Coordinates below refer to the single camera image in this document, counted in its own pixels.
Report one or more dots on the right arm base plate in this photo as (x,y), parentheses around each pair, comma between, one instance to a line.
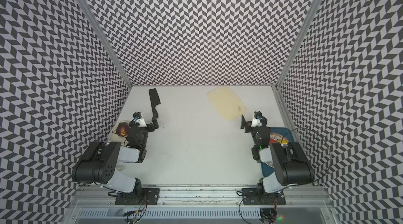
(251,197)

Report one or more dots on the teal rectangular tray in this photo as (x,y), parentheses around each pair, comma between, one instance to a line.
(267,167)

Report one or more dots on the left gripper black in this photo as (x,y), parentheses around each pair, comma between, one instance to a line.
(149,126)

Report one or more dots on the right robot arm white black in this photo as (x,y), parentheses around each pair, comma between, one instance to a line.
(272,148)

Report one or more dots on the patterned round plate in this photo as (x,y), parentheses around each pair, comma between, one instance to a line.
(276,137)

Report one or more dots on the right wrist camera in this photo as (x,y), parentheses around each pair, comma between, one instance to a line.
(258,120)

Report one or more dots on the aluminium front rail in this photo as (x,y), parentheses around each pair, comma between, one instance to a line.
(199,196)

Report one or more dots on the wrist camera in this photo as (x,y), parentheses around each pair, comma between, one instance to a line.
(139,120)
(258,120)

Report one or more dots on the black cleaver knife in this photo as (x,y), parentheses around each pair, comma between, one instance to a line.
(154,100)

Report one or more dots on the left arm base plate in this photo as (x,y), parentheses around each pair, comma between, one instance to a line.
(148,196)

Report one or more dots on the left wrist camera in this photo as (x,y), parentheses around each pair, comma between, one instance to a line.
(139,120)

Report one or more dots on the dark red apple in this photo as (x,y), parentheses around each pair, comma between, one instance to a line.
(122,129)

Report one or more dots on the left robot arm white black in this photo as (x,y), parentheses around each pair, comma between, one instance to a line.
(98,163)

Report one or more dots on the beige cutting board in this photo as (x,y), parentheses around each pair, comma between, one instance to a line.
(226,103)

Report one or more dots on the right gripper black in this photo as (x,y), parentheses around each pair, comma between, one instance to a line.
(247,124)

